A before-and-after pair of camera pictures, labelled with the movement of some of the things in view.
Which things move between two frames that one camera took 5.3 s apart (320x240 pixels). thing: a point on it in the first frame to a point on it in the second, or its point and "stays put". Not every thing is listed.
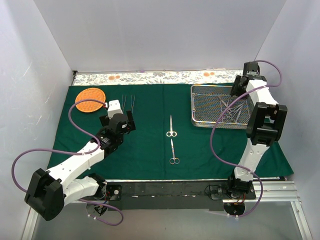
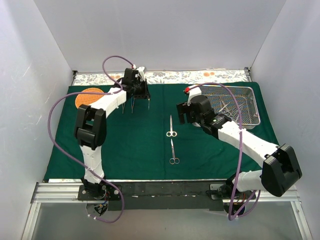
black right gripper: (236, 86) to (186, 113)
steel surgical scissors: (174, 160) stays put
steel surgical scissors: (171, 133) stays put
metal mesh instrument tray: (208, 102) stays put
